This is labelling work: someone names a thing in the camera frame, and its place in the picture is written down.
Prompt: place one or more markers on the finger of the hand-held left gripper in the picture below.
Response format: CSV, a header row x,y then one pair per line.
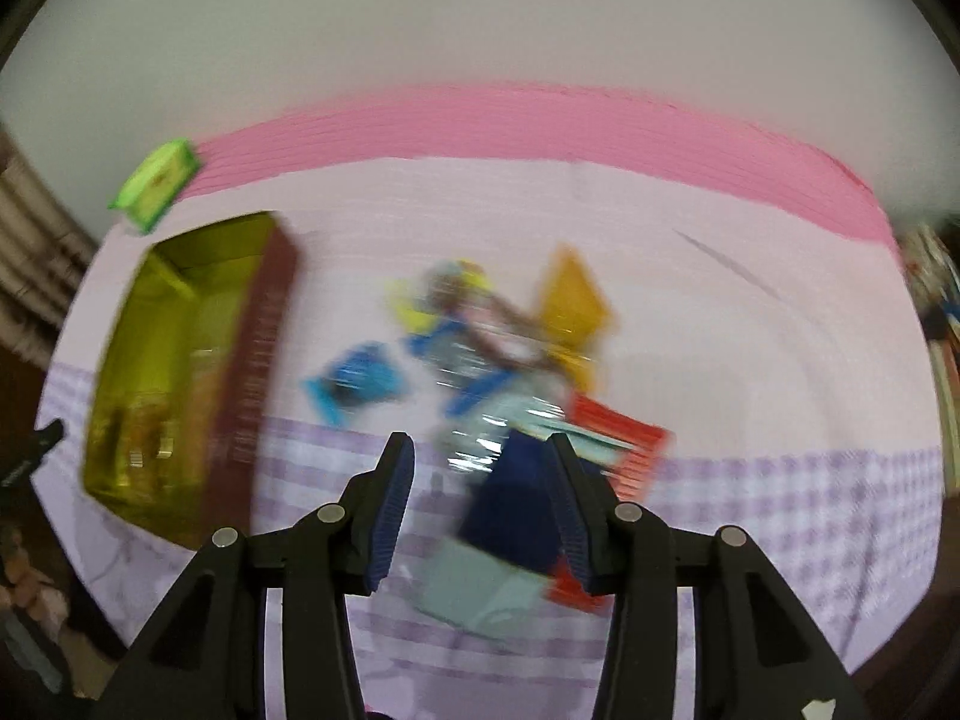
x,y
34,454

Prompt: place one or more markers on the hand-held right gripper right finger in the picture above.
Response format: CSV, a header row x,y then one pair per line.
x,y
574,532

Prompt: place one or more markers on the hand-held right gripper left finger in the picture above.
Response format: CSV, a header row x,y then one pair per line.
x,y
390,525

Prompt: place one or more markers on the red snack packet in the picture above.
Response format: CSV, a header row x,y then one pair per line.
x,y
637,450

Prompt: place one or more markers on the brown candy box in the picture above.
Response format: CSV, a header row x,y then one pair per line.
x,y
172,360

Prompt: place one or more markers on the orange snack packet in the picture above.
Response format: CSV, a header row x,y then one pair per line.
x,y
574,307

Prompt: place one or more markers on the dark blue snack packet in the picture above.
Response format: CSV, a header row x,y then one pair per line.
x,y
517,502

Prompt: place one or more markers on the teal snack packet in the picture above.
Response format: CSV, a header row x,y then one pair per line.
x,y
480,589

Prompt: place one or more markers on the clear silvery snack packet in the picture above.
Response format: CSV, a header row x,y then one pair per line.
x,y
487,420

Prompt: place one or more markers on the beige patterned curtain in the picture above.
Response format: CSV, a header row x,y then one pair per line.
x,y
30,240

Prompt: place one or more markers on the yellow snack packet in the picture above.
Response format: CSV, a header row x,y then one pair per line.
x,y
416,311

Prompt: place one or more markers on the clear-wrapped brown snack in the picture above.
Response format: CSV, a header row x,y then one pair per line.
x,y
491,330

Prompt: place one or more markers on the pink checked bedsheet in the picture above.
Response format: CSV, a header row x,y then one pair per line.
x,y
675,315

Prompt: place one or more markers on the green tissue packet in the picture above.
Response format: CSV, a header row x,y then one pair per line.
x,y
154,184

